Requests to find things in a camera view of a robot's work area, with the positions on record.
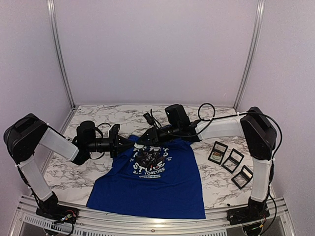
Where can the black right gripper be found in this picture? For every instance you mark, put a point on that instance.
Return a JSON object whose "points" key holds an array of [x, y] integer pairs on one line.
{"points": [[152, 135]]}

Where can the aluminium corner post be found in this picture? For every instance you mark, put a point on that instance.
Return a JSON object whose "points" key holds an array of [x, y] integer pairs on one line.
{"points": [[58, 50], [252, 50]]}

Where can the black display box right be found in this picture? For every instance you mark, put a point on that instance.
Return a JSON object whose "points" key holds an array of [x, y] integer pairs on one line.
{"points": [[242, 178]]}

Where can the black display box left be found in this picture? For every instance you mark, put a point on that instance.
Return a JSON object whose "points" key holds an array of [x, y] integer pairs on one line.
{"points": [[218, 147]]}

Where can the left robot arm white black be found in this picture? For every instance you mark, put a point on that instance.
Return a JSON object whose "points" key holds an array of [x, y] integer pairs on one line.
{"points": [[30, 136]]}

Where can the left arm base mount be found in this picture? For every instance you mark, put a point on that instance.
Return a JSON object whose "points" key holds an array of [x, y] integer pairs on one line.
{"points": [[57, 212]]}

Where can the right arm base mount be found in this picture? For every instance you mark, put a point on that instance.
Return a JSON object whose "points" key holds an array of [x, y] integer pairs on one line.
{"points": [[247, 214]]}

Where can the right aluminium corner post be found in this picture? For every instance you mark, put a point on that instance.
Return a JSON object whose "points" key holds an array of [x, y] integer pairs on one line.
{"points": [[252, 50]]}

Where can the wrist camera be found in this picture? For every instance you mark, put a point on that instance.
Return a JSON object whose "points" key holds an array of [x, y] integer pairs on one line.
{"points": [[113, 131], [151, 120]]}

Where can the left aluminium corner post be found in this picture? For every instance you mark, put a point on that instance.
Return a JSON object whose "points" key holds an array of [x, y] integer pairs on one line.
{"points": [[58, 50]]}

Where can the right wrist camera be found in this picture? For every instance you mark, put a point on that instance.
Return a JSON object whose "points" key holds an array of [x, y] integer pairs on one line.
{"points": [[151, 120]]}

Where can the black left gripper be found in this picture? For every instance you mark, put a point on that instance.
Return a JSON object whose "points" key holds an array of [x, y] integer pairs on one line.
{"points": [[118, 141]]}

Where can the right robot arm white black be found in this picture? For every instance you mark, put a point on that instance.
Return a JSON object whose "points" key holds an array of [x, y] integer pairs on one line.
{"points": [[259, 130]]}

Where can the blue panda print t-shirt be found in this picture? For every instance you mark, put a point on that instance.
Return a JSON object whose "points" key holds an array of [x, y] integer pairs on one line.
{"points": [[155, 182]]}

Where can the green round brooch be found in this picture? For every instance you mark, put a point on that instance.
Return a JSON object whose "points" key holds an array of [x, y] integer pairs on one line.
{"points": [[216, 155]]}

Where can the black display box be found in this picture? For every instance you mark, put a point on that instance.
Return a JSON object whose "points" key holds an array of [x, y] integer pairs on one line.
{"points": [[233, 161], [242, 178], [218, 147]]}

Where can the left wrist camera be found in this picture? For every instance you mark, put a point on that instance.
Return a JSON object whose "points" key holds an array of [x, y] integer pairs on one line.
{"points": [[113, 131]]}

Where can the black display box middle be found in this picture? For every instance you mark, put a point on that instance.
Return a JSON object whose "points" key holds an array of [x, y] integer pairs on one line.
{"points": [[233, 161]]}

